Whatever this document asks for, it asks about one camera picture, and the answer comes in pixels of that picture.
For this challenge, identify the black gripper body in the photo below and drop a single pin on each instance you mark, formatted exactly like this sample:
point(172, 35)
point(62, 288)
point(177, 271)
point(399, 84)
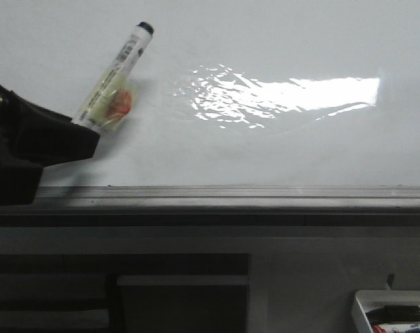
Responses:
point(19, 179)

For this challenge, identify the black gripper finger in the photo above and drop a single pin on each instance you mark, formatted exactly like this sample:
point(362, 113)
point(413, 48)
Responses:
point(48, 138)

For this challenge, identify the white whiteboard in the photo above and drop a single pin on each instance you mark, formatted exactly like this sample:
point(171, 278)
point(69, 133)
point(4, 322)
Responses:
point(289, 93)

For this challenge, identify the black capped whiteboard marker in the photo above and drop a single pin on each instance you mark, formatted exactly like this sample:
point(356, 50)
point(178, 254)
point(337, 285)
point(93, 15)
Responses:
point(394, 313)

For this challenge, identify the dark cabinet box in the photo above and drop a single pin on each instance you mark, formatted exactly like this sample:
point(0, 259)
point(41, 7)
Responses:
point(185, 303)

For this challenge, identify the white marker tray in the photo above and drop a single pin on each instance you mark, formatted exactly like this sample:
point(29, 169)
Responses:
point(367, 300)

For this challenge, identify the grey aluminium whiteboard frame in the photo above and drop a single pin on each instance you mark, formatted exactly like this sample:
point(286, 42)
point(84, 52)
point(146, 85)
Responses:
point(204, 205)

